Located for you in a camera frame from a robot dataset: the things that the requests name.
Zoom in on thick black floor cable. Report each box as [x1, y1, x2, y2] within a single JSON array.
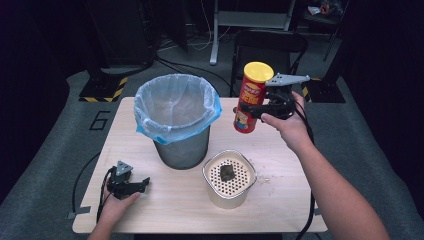
[[154, 56, 235, 97]]

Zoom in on cream container with strainer lid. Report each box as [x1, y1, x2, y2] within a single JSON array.
[[201, 149, 258, 210]]

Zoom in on small wet spill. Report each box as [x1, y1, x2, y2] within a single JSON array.
[[255, 173, 272, 186]]

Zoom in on black folding chair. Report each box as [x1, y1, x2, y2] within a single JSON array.
[[229, 29, 309, 100]]

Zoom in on grey tape strip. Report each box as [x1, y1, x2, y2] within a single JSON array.
[[67, 205, 92, 220]]

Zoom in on red chips can yellow lid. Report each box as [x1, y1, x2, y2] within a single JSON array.
[[233, 61, 275, 134]]

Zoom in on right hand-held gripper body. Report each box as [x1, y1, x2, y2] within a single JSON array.
[[265, 73, 311, 121]]

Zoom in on dark cluttered shelf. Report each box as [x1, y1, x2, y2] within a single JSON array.
[[298, 0, 350, 38]]

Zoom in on person's right hand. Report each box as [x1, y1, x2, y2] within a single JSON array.
[[260, 91, 315, 155]]

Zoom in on person's left hand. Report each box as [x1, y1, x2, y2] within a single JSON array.
[[97, 181, 142, 232]]

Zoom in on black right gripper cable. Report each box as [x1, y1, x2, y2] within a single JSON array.
[[293, 99, 318, 240]]

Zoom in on black yellow striped base plate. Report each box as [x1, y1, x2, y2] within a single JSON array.
[[300, 77, 347, 104], [78, 76, 129, 103]]

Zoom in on dark wet tea residue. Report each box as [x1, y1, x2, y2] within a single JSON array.
[[219, 163, 236, 183]]

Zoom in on blue plastic trash bag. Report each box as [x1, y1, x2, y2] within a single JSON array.
[[133, 73, 223, 146]]

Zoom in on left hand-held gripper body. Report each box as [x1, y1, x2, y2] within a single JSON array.
[[107, 160, 135, 200]]

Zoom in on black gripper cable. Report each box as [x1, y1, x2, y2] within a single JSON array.
[[95, 167, 117, 224], [293, 99, 318, 240]]

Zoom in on grey trash bin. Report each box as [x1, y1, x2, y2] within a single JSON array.
[[153, 124, 212, 171]]

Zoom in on black cabinet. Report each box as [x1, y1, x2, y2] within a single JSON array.
[[83, 0, 158, 76]]

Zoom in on white cables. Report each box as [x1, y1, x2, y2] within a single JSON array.
[[186, 0, 232, 52]]

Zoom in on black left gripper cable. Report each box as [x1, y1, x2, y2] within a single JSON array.
[[95, 167, 117, 224]]

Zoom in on white desk frame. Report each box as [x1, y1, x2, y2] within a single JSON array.
[[209, 0, 297, 66]]

